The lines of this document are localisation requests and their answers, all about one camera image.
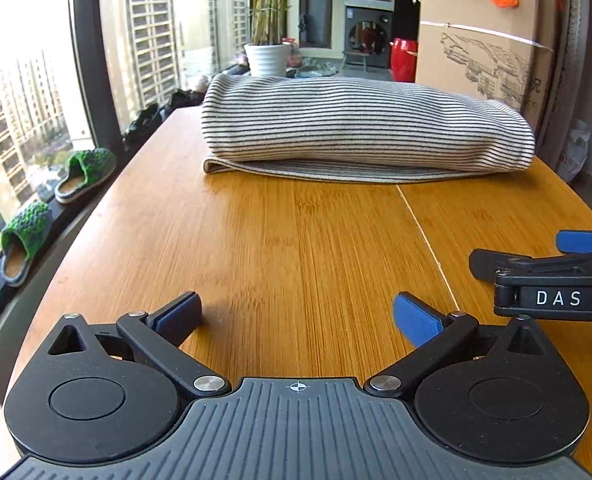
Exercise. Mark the large printed cardboard box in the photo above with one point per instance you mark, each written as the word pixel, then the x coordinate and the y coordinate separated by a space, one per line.
pixel 475 50

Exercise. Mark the potted palm in white pot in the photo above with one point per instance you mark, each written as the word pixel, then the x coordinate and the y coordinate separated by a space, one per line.
pixel 268 57

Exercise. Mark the striped knit garment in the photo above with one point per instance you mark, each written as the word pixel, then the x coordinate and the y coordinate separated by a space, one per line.
pixel 351 120

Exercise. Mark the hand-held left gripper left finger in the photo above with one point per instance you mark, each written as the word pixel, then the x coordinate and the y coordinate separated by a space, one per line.
pixel 176 317

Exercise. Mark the green knitted slipper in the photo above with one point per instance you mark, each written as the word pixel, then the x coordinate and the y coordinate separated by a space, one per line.
pixel 26 240
pixel 88 172

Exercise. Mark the white plastic bag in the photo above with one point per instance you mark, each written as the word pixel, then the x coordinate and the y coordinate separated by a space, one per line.
pixel 574 152

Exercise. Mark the dark front-loading washing machine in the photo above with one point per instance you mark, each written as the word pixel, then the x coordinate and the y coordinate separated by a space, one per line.
pixel 368 35

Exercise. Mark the red goblet-shaped stool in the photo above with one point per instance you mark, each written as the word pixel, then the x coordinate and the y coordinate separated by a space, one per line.
pixel 404 57

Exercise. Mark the grey rolled mat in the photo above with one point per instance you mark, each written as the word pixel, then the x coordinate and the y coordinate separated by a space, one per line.
pixel 568 60

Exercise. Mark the white cabinet with dark door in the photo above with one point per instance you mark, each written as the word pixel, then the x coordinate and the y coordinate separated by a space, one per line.
pixel 316 15

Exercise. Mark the black shoe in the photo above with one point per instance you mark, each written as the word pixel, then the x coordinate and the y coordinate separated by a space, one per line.
pixel 186 97
pixel 143 120

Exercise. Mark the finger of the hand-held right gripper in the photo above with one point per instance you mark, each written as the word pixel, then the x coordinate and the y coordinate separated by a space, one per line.
pixel 583 241
pixel 498 261

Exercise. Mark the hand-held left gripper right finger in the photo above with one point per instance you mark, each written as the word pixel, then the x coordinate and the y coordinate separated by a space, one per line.
pixel 415 317

